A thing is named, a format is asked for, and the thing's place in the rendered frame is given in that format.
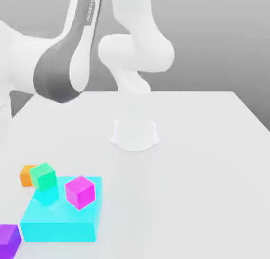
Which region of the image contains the small magenta cube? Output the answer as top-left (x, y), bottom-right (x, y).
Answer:
top-left (64, 175), bottom-right (96, 211)

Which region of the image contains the small green cube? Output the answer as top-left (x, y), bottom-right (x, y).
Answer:
top-left (29, 162), bottom-right (57, 193)

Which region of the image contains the small orange cube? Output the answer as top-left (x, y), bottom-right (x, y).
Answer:
top-left (20, 165), bottom-right (38, 188)

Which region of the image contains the large cyan box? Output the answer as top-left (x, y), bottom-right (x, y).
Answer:
top-left (19, 176), bottom-right (103, 243)

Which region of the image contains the small purple cube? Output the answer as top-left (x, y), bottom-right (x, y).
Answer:
top-left (0, 224), bottom-right (22, 259)

